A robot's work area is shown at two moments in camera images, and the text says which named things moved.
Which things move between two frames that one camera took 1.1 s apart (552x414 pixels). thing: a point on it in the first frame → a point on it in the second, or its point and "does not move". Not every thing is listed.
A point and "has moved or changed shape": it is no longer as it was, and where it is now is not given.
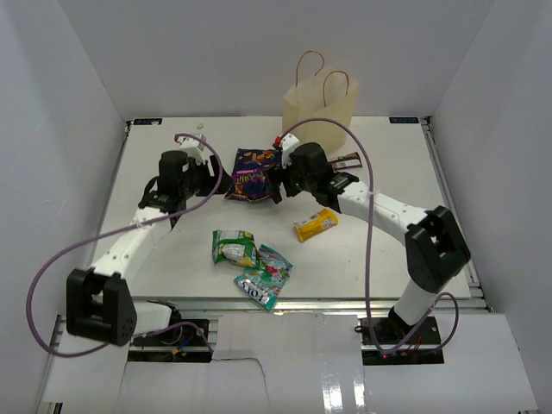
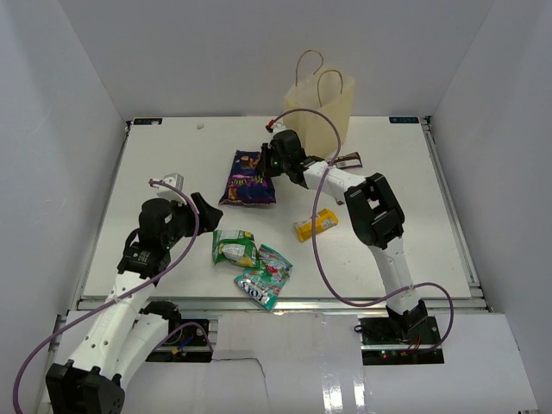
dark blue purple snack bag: [249, 179] has moved or changed shape
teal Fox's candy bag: [266, 280] does not move
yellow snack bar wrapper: [316, 224] does not move
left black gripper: [203, 168] → [209, 216]
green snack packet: [235, 246] does not move
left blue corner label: [147, 121] does not move
